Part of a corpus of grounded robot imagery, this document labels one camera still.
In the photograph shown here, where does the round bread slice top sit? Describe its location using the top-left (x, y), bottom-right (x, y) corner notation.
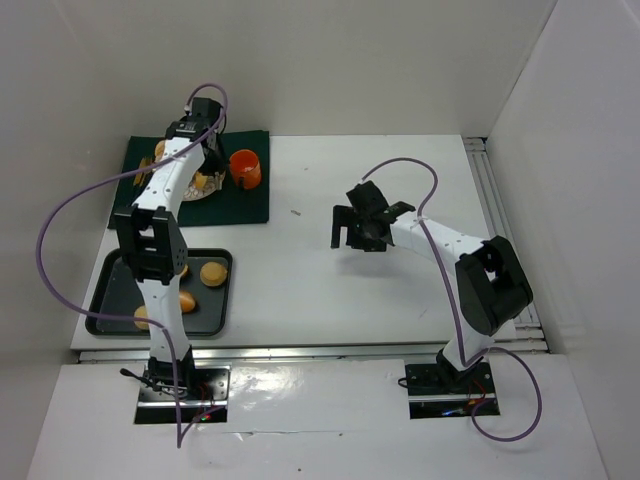
top-left (193, 172), bottom-right (209, 191)

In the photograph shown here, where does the long bread roll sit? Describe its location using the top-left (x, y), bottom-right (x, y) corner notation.
top-left (154, 140), bottom-right (165, 162)

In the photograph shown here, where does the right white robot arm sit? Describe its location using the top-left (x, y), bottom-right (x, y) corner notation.
top-left (331, 181), bottom-right (533, 387)

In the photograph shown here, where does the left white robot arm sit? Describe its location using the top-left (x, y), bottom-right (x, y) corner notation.
top-left (114, 97), bottom-right (225, 392)

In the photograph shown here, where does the round bread bun right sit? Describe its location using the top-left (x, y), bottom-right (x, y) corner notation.
top-left (199, 262), bottom-right (228, 287)

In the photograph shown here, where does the bread piece bottom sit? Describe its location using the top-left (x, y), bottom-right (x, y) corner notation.
top-left (134, 305), bottom-right (150, 331)

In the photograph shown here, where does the patterned ceramic plate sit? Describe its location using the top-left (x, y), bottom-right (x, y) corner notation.
top-left (183, 172), bottom-right (226, 202)

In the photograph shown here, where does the orange mug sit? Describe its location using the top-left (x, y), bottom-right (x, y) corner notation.
top-left (229, 149), bottom-right (262, 190)

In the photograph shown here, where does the dark green cloth mat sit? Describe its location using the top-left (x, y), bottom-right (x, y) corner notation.
top-left (107, 130), bottom-right (270, 230)

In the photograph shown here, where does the gold knife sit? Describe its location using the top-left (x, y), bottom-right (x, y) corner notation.
top-left (134, 157), bottom-right (155, 188)

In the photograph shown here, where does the gold fork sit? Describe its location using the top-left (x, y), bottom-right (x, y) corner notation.
top-left (132, 157), bottom-right (154, 188)

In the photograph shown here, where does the orange glazed bun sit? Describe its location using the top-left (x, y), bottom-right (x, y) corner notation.
top-left (179, 290), bottom-right (198, 313)

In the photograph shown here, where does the black tray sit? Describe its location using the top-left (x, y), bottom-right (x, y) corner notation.
top-left (85, 248), bottom-right (233, 338)

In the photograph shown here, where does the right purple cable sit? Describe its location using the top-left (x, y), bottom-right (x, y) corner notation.
top-left (358, 158), bottom-right (543, 444)

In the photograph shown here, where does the purple cable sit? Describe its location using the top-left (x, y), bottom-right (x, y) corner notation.
top-left (37, 83), bottom-right (231, 450)
top-left (358, 158), bottom-right (543, 444)

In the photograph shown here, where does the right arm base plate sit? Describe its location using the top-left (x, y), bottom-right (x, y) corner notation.
top-left (398, 362), bottom-right (500, 420)

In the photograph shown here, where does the aluminium rail frame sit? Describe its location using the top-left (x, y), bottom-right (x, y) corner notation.
top-left (74, 135), bottom-right (551, 364)

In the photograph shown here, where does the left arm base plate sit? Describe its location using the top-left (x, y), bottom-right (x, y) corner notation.
top-left (134, 366), bottom-right (231, 427)

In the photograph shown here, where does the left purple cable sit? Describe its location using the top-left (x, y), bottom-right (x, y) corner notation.
top-left (37, 83), bottom-right (231, 450)

